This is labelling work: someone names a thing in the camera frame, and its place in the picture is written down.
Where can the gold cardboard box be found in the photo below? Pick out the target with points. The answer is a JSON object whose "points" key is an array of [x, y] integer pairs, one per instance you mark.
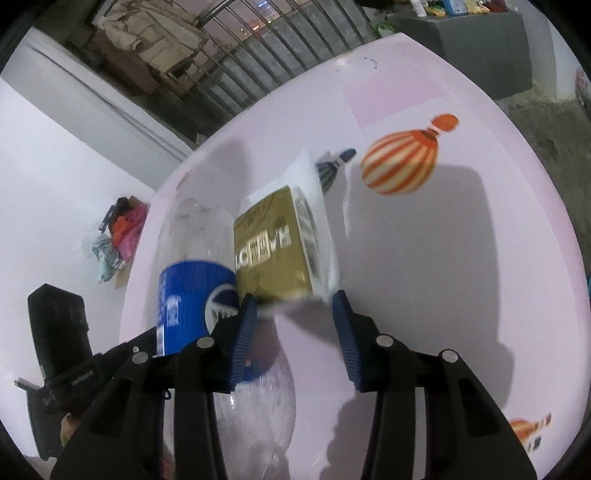
{"points": [[272, 258]]}

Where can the grey cabinet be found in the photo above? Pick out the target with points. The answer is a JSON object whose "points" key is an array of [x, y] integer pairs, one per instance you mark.
{"points": [[480, 50]]}

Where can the clear bottle with blue label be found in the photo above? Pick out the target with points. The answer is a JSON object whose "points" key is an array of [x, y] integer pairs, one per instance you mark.
{"points": [[194, 300]]}

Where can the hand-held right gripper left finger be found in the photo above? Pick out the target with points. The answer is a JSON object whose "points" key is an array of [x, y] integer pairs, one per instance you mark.
{"points": [[242, 332]]}

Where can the metal window grille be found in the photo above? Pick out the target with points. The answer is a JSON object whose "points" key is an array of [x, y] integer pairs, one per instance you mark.
{"points": [[258, 64]]}

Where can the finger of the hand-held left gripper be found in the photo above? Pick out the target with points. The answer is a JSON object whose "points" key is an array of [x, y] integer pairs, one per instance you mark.
{"points": [[124, 346]]}

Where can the beige jacket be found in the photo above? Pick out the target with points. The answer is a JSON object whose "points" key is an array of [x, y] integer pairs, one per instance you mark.
{"points": [[152, 32]]}

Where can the pile of colourful clothes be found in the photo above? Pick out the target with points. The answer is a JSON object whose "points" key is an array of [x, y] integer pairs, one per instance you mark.
{"points": [[120, 230]]}

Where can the row of small packets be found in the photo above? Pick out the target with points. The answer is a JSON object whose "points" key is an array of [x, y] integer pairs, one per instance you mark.
{"points": [[457, 6]]}

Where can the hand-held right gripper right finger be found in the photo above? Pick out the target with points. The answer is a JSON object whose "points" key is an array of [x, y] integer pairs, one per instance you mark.
{"points": [[346, 332]]}

